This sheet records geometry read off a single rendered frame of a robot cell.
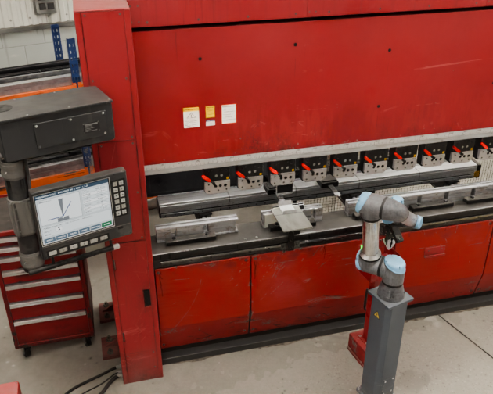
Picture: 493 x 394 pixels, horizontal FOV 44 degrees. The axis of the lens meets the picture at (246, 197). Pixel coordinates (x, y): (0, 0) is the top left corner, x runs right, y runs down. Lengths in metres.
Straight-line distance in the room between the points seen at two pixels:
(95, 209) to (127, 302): 0.84
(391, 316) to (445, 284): 1.13
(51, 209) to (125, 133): 0.54
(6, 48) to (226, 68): 4.32
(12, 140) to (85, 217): 0.51
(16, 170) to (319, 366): 2.30
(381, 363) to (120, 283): 1.56
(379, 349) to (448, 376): 0.73
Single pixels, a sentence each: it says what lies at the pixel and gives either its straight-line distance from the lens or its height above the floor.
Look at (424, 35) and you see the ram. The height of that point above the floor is 2.02.
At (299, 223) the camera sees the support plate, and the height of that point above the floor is 1.00.
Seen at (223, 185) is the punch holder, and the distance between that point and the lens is 3.56.
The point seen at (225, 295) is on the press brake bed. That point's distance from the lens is 3.87.
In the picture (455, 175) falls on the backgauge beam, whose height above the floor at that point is 0.92.
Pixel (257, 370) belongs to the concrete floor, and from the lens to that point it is 4.09.
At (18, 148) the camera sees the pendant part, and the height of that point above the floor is 1.81.
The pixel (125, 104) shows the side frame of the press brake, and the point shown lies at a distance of 3.06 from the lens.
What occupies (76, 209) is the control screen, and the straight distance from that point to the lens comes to 2.95.
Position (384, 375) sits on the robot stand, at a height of 0.25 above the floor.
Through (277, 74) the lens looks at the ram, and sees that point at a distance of 3.39.
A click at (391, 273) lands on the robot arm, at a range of 3.37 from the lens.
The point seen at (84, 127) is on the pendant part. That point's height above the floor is 1.85.
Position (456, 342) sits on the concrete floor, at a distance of 4.51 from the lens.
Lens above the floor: 2.89
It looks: 29 degrees down
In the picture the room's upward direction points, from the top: straight up
